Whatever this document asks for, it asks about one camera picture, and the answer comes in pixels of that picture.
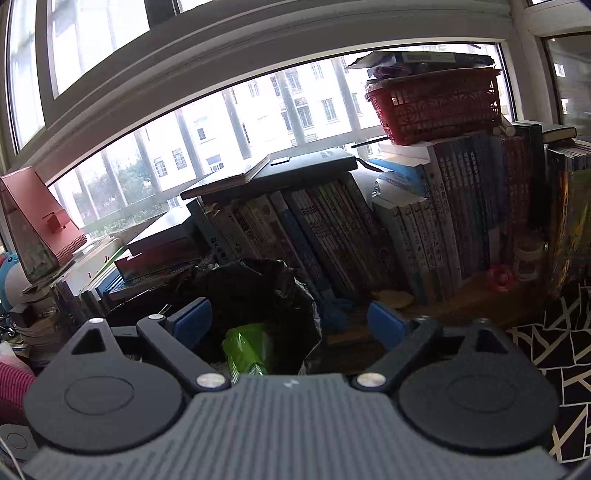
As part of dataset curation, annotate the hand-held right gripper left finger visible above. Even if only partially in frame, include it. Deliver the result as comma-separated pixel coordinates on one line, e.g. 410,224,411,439
69,298,232,397

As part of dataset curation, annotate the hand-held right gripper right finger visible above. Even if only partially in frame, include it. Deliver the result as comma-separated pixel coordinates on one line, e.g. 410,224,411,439
353,301,522,395

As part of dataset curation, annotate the green plastic packet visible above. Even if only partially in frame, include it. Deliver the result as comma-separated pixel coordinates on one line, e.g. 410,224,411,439
222,323,274,378

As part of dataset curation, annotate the black trash bag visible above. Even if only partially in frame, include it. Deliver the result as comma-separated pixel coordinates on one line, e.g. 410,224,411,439
106,258,324,377

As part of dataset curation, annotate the orange peel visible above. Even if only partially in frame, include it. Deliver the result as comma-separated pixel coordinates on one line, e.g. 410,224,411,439
372,290,414,309

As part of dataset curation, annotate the blue yarn bundle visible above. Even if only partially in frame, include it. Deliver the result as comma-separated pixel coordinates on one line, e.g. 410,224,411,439
318,298,365,330

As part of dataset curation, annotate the wooden desk shelf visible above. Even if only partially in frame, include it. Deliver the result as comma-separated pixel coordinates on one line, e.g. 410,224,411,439
323,270,559,361

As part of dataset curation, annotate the stack of flat dark books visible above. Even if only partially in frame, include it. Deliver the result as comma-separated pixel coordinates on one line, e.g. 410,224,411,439
97,203,218,301

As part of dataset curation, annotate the row of upright books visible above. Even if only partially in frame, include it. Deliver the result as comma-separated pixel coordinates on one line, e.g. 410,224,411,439
189,129,546,305

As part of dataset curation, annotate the stack of white books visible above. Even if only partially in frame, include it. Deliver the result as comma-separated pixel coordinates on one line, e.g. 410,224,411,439
60,233,132,301

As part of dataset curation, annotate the red knot ornament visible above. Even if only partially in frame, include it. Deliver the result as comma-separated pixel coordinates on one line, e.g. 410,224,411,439
487,265,514,291

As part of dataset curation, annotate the brown flat notebook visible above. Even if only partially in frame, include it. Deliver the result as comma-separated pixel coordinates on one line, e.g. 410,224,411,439
181,156,272,200

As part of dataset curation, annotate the white plastic jar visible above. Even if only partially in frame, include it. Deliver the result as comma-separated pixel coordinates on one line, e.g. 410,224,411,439
512,240,546,282

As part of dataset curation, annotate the blue white plush toy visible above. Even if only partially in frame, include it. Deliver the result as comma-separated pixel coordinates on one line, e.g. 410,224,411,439
0,251,28,315

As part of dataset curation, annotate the black flat notebook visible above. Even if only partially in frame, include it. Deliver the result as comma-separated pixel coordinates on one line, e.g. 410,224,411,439
198,148,360,200

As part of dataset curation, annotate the black beige patterned cloth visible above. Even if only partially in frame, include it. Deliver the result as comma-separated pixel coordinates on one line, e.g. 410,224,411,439
505,281,591,462

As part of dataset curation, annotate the pink triangular desk calendar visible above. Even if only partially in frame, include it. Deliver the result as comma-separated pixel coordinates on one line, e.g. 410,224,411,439
0,166,88,284

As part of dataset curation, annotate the set of thin glossy books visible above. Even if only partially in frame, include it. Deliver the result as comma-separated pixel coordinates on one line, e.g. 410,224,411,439
545,138,591,296

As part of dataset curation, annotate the red plastic basket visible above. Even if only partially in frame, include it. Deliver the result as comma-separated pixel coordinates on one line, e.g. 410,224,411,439
365,67,504,146

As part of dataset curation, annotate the thin dark book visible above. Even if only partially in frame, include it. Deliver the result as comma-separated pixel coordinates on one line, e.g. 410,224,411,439
344,50,497,71

